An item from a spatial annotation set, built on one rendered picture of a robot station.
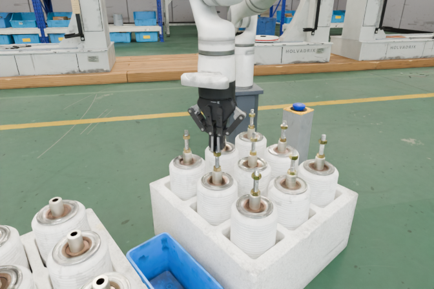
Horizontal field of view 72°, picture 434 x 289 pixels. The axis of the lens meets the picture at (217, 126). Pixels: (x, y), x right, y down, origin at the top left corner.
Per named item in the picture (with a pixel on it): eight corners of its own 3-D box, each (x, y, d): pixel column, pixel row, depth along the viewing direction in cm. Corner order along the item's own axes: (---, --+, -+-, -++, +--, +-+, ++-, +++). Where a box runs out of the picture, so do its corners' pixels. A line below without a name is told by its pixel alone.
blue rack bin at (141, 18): (134, 24, 529) (133, 11, 521) (156, 23, 537) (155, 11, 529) (134, 26, 485) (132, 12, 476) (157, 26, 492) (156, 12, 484)
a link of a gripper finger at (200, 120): (195, 103, 65) (212, 124, 65) (190, 108, 65) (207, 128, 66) (189, 107, 62) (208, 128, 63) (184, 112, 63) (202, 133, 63)
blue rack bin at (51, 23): (55, 25, 504) (52, 11, 496) (79, 24, 512) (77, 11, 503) (46, 27, 459) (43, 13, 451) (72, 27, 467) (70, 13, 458)
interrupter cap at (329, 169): (341, 173, 72) (341, 170, 72) (315, 179, 70) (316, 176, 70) (321, 159, 79) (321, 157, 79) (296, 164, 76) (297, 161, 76)
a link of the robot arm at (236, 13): (246, -21, 91) (274, -21, 93) (225, 6, 118) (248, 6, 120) (247, 9, 92) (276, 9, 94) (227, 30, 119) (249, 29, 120)
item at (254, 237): (280, 281, 65) (288, 215, 58) (240, 296, 62) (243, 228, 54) (259, 249, 73) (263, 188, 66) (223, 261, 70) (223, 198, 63)
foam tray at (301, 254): (154, 234, 87) (148, 182, 80) (247, 185, 111) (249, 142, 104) (250, 341, 60) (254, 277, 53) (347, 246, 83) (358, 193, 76)
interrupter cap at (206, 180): (237, 189, 66) (237, 187, 66) (203, 193, 65) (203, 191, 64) (228, 171, 73) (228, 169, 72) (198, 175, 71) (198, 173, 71)
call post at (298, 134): (275, 189, 108) (282, 109, 96) (287, 182, 112) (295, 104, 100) (291, 199, 103) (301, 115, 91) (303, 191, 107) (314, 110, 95)
